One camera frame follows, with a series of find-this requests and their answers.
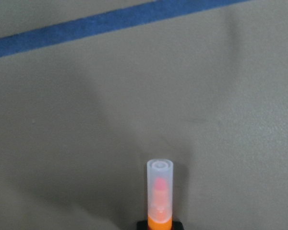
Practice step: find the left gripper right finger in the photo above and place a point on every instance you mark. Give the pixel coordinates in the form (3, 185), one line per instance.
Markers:
(177, 225)

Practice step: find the orange highlighter pen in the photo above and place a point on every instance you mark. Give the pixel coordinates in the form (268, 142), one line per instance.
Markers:
(159, 194)

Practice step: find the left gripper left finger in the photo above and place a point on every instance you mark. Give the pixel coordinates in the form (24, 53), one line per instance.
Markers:
(142, 225)

